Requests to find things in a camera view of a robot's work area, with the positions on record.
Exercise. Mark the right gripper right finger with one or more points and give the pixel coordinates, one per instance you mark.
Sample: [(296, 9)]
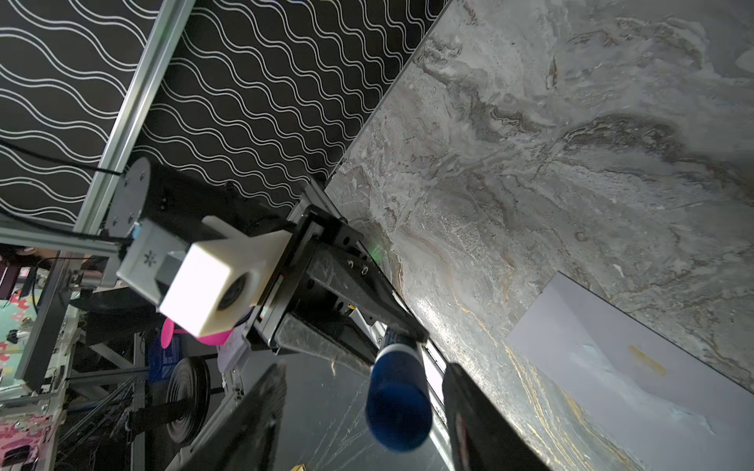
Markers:
[(481, 438)]

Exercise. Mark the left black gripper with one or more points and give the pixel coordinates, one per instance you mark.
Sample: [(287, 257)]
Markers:
[(307, 305)]

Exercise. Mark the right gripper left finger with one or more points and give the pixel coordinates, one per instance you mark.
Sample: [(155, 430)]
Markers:
[(247, 439)]

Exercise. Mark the blue white glue stick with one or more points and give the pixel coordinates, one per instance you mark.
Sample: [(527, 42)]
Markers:
[(398, 411)]

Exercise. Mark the lavender envelope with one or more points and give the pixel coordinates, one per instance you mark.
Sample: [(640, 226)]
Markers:
[(668, 409)]

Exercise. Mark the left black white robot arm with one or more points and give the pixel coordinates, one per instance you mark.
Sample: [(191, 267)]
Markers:
[(178, 203)]

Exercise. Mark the aluminium front rail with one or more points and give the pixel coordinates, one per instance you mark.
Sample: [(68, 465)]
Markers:
[(435, 366)]

